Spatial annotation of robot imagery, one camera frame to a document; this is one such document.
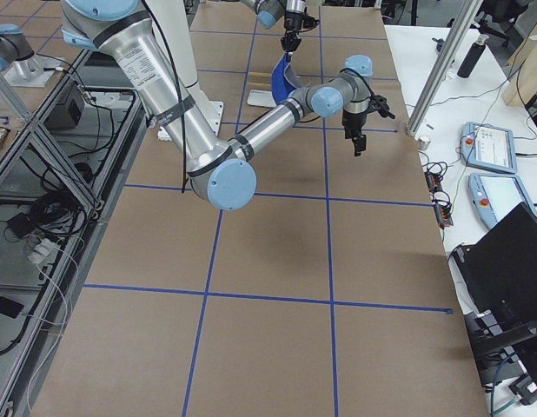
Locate lower teach pendant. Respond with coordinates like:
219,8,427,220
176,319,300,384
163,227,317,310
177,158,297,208
468,173,537,229

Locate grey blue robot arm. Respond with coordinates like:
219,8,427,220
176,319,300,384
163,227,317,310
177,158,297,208
229,1,395,161

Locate black monitor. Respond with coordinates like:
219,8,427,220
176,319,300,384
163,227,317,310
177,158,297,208
453,202,537,378

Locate teach pendant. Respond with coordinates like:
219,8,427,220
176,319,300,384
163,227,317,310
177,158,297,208
468,173,537,229
461,122,517,174

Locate black phone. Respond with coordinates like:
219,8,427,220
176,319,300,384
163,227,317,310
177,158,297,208
0,296,23,319

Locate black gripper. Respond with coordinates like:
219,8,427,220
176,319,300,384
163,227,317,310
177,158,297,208
281,9,317,53

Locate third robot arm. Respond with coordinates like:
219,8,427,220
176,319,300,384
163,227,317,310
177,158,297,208
0,23,53,88

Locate black power box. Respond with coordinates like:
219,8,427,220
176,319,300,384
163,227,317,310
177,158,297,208
45,82,84,129

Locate upper teach pendant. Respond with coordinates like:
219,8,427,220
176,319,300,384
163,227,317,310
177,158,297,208
461,122,517,174

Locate left wooden rack rod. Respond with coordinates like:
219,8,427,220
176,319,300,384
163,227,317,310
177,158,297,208
249,72,271,78

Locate aluminium frame post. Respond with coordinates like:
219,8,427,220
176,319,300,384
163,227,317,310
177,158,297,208
406,0,483,136

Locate black water bottle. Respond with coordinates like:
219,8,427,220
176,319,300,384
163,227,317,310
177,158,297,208
457,34,489,78

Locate white towel rack base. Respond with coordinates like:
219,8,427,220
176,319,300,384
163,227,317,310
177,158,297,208
247,89,276,108

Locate blue grey towel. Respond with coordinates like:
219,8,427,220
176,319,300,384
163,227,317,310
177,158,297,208
271,53,302,104

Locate small silver cylinder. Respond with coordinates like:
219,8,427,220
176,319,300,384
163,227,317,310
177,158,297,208
417,136,431,151

